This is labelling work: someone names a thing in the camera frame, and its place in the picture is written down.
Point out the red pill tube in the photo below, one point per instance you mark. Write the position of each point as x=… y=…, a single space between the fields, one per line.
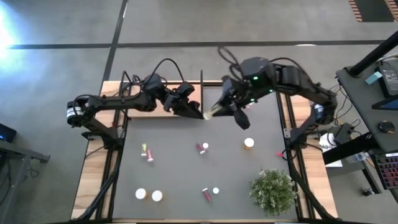
x=200 y=148
x=206 y=195

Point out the clear plastic water bottle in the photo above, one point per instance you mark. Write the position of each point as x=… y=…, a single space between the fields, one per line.
x=357 y=157

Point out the black aluminium table frame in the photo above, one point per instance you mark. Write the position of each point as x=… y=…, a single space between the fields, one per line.
x=288 y=109

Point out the potted green plant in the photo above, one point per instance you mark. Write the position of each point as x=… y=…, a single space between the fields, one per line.
x=273 y=193

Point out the small black floor object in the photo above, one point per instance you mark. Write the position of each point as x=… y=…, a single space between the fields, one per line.
x=367 y=192

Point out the grey side desk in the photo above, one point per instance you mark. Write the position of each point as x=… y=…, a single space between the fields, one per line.
x=25 y=154

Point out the large orange pill bottle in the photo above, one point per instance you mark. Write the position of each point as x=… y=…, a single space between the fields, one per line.
x=140 y=193
x=248 y=143
x=157 y=196

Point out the grey table mat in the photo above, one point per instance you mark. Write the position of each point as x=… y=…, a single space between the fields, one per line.
x=186 y=174

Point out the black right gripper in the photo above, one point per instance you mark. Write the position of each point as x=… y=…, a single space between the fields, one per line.
x=233 y=93

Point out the dark grey desk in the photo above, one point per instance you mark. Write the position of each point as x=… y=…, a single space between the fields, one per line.
x=363 y=102

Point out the black desk leg foot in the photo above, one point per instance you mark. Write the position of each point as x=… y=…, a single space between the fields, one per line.
x=348 y=149

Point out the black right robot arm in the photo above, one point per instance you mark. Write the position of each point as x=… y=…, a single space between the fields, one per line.
x=298 y=81

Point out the black power supply box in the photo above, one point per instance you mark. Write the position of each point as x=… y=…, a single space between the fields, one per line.
x=343 y=132

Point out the small clear pill vial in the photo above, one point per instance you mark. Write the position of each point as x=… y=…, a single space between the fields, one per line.
x=215 y=190

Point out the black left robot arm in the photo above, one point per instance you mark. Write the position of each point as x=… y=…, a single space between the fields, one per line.
x=118 y=104

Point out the backlit keyboard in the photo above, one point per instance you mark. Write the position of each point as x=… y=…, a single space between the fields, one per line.
x=387 y=171

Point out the white paper sheet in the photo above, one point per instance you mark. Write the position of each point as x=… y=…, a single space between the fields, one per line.
x=326 y=146

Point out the black power adapter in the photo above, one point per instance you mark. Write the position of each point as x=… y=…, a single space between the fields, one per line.
x=388 y=81

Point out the pink pill tube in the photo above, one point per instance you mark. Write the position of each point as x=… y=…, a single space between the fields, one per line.
x=150 y=155

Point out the black computer mouse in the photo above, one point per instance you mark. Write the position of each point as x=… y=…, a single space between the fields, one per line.
x=386 y=126

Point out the black computer tower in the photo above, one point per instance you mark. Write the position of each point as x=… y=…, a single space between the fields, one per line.
x=6 y=132

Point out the small red clip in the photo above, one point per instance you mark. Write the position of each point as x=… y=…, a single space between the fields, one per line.
x=277 y=153

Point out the black vertical pole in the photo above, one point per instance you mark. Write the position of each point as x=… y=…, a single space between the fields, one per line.
x=373 y=54

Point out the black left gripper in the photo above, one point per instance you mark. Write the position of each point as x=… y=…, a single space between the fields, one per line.
x=174 y=101

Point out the small teal box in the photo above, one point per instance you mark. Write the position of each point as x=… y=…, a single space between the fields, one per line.
x=373 y=77

